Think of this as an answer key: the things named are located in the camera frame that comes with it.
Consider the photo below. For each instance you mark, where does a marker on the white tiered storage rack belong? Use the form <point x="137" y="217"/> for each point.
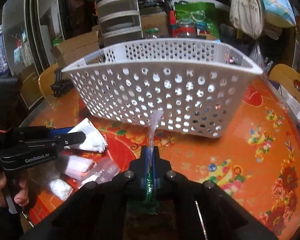
<point x="119" y="21"/>

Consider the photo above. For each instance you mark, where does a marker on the blue printed tote bag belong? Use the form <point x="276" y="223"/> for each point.
<point x="279" y="13"/>

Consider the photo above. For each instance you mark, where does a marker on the red lid pickle jar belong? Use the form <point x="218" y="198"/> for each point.
<point x="184" y="30"/>

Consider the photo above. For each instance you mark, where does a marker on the clear plastic bag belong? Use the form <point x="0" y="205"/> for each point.
<point x="104" y="171"/>

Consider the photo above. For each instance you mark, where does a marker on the green plastic snack packet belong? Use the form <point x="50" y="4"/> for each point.
<point x="150" y="203"/>

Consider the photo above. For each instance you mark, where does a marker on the wooden chair left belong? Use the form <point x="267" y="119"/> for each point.
<point x="46" y="79"/>

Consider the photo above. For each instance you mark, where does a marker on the green shopping bag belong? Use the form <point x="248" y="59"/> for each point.
<point x="200" y="14"/>

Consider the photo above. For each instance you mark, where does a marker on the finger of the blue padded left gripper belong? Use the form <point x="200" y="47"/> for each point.
<point x="59" y="131"/>

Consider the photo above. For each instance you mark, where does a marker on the brown cardboard box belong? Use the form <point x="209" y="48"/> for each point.
<point x="75" y="48"/>

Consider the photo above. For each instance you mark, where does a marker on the white tissue packet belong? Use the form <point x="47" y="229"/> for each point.
<point x="94" y="142"/>

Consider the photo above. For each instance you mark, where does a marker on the silver foil packet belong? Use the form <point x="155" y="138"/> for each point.
<point x="60" y="188"/>

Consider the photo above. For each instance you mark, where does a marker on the dark cabinet with mirror doors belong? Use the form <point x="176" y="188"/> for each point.
<point x="31" y="28"/>

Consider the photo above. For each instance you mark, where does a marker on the wooden chair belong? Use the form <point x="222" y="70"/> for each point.
<point x="46" y="79"/>
<point x="288" y="78"/>

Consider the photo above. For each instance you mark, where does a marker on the wooden chair right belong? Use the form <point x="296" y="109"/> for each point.
<point x="288" y="78"/>

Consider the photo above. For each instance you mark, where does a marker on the beige canvas tote bag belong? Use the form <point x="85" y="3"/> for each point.
<point x="247" y="16"/>

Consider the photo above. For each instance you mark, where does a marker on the cardboard box on stack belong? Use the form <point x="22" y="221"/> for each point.
<point x="158" y="20"/>

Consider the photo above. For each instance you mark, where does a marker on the pink white soft packet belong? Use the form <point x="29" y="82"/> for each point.
<point x="78" y="168"/>

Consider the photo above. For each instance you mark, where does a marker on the white perforated plastic basket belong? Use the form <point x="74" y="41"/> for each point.
<point x="197" y="84"/>

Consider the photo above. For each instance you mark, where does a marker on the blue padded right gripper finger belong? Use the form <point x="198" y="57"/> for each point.
<point x="140" y="169"/>
<point x="159" y="169"/>

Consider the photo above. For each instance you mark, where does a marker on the black phone clamp mount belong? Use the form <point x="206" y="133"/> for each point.
<point x="60" y="86"/>

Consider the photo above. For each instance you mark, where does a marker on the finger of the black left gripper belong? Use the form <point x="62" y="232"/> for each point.
<point x="69" y="139"/>

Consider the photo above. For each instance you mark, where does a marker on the person's left hand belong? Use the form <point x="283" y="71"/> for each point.
<point x="21" y="198"/>

